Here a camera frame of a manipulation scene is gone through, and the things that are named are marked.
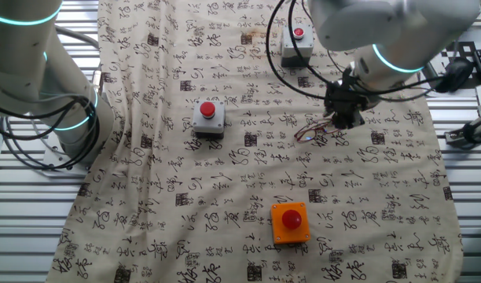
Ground dark red framed glasses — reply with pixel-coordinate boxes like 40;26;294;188
294;116;343;144

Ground grey box flat red button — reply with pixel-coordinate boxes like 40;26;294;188
280;24;315;68

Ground black base cable bundle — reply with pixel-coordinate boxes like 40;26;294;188
0;93;101;171

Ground metal base connector plug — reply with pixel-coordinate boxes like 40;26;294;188
91;69;105;97

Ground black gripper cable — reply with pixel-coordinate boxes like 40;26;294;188
287;0;444;97
264;0;329;101

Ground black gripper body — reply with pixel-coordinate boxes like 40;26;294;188
323;69;378;116

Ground beige calligraphy print cloth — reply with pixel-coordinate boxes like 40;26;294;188
46;0;464;283

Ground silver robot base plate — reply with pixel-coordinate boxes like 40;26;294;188
42;138;94;178

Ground grey base cable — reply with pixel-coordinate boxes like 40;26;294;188
53;25;101;50

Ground orange box red button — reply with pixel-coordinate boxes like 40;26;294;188
270;201;311;245

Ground black computer mouse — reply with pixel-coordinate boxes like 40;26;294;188
450;57;475;90

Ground grey box mushroom red button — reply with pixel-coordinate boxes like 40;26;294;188
192;99;226;139

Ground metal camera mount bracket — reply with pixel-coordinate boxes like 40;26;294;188
444;116;481;149

